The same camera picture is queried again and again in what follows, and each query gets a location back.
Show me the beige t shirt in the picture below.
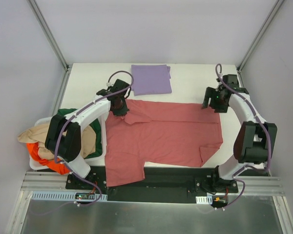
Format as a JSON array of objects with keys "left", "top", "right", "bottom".
[{"left": 17, "top": 123, "right": 102, "bottom": 160}]

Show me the left white cable duct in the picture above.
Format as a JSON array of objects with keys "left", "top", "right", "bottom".
[{"left": 31, "top": 191, "right": 107, "bottom": 202}]

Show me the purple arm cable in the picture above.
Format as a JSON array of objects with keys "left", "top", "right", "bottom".
[
  {"left": 215, "top": 63, "right": 272, "bottom": 181},
  {"left": 53, "top": 70, "right": 135, "bottom": 176}
]

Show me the left aluminium frame post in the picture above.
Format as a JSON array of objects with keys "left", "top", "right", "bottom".
[{"left": 28, "top": 0, "right": 73, "bottom": 71}]

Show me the orange t shirt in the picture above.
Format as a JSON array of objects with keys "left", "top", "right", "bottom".
[{"left": 26, "top": 143, "right": 69, "bottom": 175}]

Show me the green t shirt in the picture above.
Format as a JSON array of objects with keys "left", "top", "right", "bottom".
[{"left": 56, "top": 108, "right": 105, "bottom": 158}]

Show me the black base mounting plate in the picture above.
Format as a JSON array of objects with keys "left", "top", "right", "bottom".
[{"left": 63, "top": 166, "right": 239, "bottom": 202}]

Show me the pink t shirt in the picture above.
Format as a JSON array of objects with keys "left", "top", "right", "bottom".
[{"left": 105, "top": 100, "right": 223, "bottom": 187}]

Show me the folded purple t shirt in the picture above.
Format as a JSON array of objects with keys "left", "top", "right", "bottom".
[{"left": 131, "top": 65, "right": 172, "bottom": 96}]

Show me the white cable duct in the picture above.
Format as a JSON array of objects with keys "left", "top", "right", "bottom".
[
  {"left": 195, "top": 195, "right": 213, "bottom": 205},
  {"left": 31, "top": 191, "right": 107, "bottom": 202}
]

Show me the aluminium frame post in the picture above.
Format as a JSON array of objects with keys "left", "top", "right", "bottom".
[
  {"left": 28, "top": 0, "right": 73, "bottom": 71},
  {"left": 237, "top": 0, "right": 286, "bottom": 74}
]

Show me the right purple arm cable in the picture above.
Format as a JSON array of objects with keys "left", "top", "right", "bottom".
[{"left": 215, "top": 63, "right": 272, "bottom": 181}]

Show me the white laundry basket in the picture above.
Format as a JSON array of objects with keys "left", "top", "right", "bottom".
[{"left": 29, "top": 114, "right": 107, "bottom": 171}]

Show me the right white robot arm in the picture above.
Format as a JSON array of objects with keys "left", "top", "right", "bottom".
[{"left": 203, "top": 74, "right": 277, "bottom": 193}]

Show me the right white cable duct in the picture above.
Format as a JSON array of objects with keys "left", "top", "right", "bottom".
[{"left": 195, "top": 195, "right": 213, "bottom": 205}]

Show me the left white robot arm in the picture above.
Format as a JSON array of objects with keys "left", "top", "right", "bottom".
[{"left": 45, "top": 79, "right": 132, "bottom": 190}]

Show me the right aluminium frame post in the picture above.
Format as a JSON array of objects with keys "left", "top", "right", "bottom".
[{"left": 237, "top": 0, "right": 286, "bottom": 74}]

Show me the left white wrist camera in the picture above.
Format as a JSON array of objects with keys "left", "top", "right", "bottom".
[{"left": 106, "top": 82, "right": 113, "bottom": 87}]

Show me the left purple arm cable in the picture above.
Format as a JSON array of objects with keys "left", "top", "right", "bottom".
[{"left": 53, "top": 70, "right": 135, "bottom": 176}]

